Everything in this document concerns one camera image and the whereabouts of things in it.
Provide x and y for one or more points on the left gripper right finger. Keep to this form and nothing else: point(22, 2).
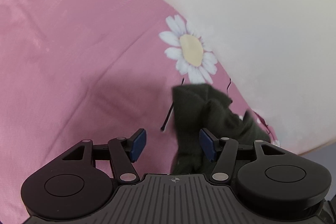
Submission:
point(222, 152)

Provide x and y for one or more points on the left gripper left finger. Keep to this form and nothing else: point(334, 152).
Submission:
point(123, 153)

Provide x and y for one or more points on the black knit garment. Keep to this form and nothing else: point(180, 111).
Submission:
point(198, 106)

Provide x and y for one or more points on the pink floral bed sheet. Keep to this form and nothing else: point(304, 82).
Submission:
point(97, 69)

